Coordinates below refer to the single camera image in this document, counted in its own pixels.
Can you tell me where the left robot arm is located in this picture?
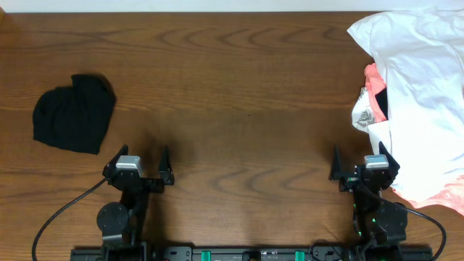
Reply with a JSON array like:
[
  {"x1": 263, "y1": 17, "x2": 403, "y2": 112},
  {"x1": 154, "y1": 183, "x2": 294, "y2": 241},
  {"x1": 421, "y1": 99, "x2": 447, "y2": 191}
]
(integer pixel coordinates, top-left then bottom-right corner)
[{"x1": 96, "y1": 145, "x2": 175, "y2": 260}]

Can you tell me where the white leaf-print garment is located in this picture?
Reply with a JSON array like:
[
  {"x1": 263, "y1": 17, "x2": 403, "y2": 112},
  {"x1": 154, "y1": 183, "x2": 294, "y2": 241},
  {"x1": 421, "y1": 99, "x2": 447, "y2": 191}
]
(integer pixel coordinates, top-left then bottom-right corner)
[{"x1": 351, "y1": 87, "x2": 376, "y2": 133}]

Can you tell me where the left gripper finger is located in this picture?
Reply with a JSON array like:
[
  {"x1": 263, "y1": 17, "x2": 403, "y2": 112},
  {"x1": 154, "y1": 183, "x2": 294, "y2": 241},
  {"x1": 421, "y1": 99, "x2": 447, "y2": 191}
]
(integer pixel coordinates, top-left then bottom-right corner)
[
  {"x1": 158, "y1": 147, "x2": 171, "y2": 173},
  {"x1": 104, "y1": 144, "x2": 128, "y2": 170}
]

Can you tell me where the white t-shirt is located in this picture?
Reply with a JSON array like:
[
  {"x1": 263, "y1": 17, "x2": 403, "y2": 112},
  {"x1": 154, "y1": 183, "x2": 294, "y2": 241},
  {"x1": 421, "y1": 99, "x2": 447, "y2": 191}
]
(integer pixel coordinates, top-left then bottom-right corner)
[{"x1": 347, "y1": 9, "x2": 463, "y2": 202}]

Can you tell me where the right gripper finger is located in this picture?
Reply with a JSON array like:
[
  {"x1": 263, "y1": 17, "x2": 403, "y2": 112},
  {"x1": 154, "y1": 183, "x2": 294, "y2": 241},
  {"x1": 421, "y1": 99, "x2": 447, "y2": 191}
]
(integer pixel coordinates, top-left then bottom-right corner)
[
  {"x1": 378, "y1": 141, "x2": 400, "y2": 176},
  {"x1": 329, "y1": 146, "x2": 342, "y2": 181}
]

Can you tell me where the folded black garment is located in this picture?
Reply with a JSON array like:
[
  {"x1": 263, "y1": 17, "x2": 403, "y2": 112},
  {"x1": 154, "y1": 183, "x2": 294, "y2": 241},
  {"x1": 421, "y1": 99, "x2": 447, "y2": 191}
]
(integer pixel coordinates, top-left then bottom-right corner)
[{"x1": 33, "y1": 74, "x2": 117, "y2": 154}]

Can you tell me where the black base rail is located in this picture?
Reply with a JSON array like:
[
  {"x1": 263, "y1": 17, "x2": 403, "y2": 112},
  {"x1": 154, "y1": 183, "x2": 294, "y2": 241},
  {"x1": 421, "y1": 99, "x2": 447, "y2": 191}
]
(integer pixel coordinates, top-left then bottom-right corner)
[{"x1": 70, "y1": 245, "x2": 433, "y2": 261}]

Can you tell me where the black t-shirt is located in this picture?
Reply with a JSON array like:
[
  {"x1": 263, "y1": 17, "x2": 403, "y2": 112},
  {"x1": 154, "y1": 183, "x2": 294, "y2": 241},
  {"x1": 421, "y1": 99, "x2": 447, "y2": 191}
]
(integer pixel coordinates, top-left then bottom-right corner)
[{"x1": 375, "y1": 88, "x2": 389, "y2": 122}]

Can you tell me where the coral pink garment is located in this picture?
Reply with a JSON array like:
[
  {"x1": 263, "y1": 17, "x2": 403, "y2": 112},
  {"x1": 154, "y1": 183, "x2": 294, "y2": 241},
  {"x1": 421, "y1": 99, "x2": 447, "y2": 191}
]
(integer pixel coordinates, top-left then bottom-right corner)
[{"x1": 364, "y1": 63, "x2": 463, "y2": 215}]

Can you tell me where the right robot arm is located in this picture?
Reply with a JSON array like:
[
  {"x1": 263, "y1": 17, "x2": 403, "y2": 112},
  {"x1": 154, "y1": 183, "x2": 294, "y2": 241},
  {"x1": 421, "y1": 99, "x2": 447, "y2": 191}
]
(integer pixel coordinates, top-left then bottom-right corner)
[{"x1": 329, "y1": 143, "x2": 407, "y2": 260}]

